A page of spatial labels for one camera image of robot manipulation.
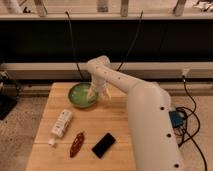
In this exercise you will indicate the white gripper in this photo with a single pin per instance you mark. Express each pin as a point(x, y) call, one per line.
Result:
point(98, 84)

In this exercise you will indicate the green ceramic bowl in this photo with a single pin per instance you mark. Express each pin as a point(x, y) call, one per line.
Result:
point(78, 96)

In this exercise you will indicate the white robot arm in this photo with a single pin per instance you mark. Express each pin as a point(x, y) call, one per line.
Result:
point(153, 141)

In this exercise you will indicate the black smartphone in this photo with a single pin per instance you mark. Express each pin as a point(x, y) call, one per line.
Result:
point(103, 145)

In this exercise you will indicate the white tube bottle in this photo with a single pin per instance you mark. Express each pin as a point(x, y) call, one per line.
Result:
point(59, 128)

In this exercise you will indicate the red brown chili pepper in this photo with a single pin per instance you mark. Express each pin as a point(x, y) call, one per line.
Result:
point(77, 144)

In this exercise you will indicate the blue box on floor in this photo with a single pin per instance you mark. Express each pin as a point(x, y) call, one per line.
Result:
point(176, 119)

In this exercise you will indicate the black object at left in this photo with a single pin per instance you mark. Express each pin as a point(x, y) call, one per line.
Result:
point(8, 100)

